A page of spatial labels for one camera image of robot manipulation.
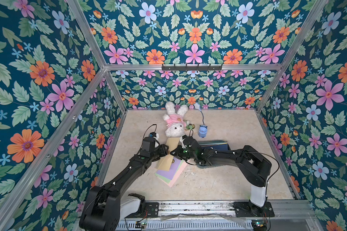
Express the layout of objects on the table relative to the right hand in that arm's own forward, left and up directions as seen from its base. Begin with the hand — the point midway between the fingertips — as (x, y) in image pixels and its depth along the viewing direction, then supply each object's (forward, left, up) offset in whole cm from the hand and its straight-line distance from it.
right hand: (169, 153), depth 85 cm
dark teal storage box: (-3, -25, -8) cm, 27 cm away
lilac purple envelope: (-9, 0, -9) cm, 13 cm away
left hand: (+4, +1, +1) cm, 4 cm away
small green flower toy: (+26, -12, -7) cm, 30 cm away
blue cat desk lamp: (+20, -21, -1) cm, 29 cm away
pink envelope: (-9, -5, -10) cm, 14 cm away
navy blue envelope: (+8, -29, -3) cm, 31 cm away
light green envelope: (-12, +2, -9) cm, 15 cm away
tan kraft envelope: (-3, +2, -4) cm, 5 cm away
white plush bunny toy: (+23, -2, +1) cm, 23 cm away
